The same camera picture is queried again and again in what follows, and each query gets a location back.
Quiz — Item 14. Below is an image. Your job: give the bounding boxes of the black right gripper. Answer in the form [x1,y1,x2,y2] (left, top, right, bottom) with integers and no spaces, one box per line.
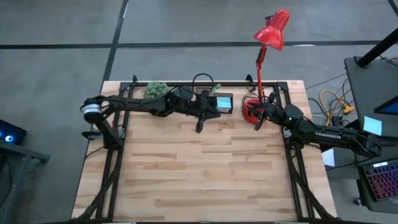
[248,91,292,131]

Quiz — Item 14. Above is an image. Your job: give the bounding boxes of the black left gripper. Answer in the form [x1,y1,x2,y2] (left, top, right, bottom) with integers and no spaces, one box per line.
[191,90,222,134]

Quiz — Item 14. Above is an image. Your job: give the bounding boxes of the blue sticky note pad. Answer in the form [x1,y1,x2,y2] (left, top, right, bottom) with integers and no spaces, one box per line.
[216,96,233,110]

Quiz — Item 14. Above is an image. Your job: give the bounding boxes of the black mesh desk organizer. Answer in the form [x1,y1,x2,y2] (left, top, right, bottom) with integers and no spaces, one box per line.
[208,91,234,114]

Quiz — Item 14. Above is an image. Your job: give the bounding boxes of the green potted succulent plant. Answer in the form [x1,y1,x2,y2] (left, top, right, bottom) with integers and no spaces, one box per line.
[142,80,171,100]

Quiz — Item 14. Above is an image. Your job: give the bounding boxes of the red desk lamp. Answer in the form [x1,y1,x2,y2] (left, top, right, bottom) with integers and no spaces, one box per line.
[242,8,291,126]

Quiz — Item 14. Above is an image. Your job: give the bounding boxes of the white paper sheet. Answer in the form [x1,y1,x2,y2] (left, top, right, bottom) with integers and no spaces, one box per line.
[321,147,336,168]

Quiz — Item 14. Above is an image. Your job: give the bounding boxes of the grey side desk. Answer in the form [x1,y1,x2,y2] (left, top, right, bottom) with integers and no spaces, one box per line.
[344,55,398,138]

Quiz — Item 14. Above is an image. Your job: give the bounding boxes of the light blue paper note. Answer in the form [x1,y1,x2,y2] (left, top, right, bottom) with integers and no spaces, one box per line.
[363,115,383,137]

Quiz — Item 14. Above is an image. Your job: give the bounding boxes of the monitor with blue screen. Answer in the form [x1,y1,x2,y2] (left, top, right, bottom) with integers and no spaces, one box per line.
[374,95,398,116]

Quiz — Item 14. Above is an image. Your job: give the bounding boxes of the black monitor pole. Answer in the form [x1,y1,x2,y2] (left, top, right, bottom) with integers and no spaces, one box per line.
[356,28,398,68]

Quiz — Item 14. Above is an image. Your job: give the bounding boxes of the computer with blue light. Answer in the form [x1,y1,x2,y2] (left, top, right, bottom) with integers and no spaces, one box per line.
[0,118,28,146]

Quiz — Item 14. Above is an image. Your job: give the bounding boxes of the grey equipment stand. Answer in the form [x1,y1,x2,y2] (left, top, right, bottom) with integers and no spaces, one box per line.
[0,139,51,224]

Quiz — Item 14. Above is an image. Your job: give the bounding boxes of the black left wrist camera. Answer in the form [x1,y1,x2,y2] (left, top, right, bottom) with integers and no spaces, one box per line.
[172,85,194,101]

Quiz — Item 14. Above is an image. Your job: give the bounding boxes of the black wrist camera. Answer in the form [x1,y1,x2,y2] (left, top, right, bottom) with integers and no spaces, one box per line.
[172,85,194,101]
[284,103,305,121]

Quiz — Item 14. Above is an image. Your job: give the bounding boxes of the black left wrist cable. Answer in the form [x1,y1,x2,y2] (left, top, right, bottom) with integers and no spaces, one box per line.
[192,73,215,94]

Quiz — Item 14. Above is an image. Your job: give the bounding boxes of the black aluminium table frame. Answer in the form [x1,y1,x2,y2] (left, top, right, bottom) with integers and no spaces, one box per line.
[72,73,338,224]

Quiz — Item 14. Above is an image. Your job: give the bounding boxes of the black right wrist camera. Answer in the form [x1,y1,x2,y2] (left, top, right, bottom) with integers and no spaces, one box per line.
[284,103,305,121]

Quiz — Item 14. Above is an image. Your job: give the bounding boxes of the yellow cable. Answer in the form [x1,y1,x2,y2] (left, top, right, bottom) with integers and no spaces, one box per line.
[320,89,356,131]

